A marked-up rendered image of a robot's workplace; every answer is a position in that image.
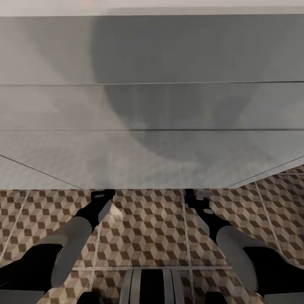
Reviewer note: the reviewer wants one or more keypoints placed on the furniture sink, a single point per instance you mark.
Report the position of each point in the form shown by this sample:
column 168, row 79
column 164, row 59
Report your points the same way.
column 149, row 94

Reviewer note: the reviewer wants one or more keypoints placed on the robot trunk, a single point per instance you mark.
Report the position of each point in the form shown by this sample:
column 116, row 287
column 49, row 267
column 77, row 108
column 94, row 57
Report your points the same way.
column 152, row 286

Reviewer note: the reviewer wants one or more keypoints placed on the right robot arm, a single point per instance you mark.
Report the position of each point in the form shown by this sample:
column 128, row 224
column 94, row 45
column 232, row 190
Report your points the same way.
column 259, row 267

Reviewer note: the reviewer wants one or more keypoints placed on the mousetrap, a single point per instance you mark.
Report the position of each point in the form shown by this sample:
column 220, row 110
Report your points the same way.
column 190, row 193

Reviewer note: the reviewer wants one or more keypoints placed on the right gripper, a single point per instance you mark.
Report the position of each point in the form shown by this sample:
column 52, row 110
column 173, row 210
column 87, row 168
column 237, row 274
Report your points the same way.
column 193, row 202

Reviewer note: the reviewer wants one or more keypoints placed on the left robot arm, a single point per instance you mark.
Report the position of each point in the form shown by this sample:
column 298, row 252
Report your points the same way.
column 48, row 263

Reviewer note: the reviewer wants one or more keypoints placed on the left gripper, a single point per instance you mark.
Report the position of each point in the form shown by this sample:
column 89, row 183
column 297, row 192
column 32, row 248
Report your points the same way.
column 109, row 193

